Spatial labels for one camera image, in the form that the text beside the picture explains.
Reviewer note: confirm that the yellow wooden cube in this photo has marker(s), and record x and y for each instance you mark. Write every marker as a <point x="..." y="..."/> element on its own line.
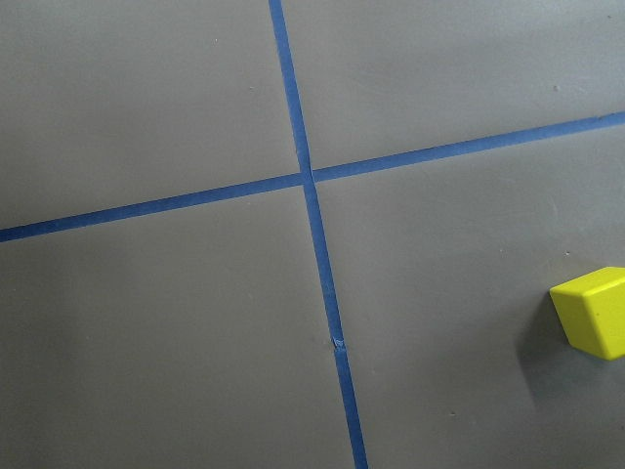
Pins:
<point x="591" y="311"/>

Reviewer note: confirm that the blue tape line lengthwise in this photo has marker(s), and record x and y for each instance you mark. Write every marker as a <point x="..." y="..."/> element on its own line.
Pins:
<point x="319" y="243"/>

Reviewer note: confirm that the blue tape line crosswise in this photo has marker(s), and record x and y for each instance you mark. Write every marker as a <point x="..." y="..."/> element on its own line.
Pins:
<point x="323" y="174"/>

